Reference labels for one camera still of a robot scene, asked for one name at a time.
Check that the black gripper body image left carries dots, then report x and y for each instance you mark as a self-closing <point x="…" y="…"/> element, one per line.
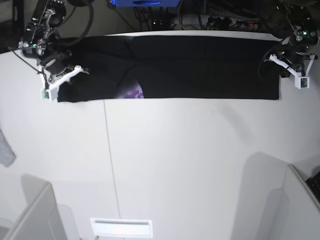
<point x="53" y="63"/>

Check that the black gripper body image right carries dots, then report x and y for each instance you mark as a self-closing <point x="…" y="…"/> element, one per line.
<point x="295" y="57"/>

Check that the black T-shirt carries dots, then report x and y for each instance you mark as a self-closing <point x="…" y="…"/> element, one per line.
<point x="171" y="66"/>

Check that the black monitor stand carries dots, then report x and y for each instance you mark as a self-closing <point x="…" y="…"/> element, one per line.
<point x="18" y="19"/>

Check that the blue box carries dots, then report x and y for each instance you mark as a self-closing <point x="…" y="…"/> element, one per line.
<point x="144" y="3"/>

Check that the grey cloth at left edge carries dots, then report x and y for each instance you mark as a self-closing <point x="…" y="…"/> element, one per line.
<point x="7" y="156"/>

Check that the black keyboard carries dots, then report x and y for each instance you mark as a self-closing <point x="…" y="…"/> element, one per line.
<point x="314" y="185"/>

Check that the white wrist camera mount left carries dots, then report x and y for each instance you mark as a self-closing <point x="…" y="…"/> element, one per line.
<point x="292" y="71"/>

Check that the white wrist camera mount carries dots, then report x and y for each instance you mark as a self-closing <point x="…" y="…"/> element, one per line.
<point x="292" y="71"/>
<point x="51" y="84"/>

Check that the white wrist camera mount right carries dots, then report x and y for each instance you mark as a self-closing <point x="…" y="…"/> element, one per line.
<point x="51" y="84"/>

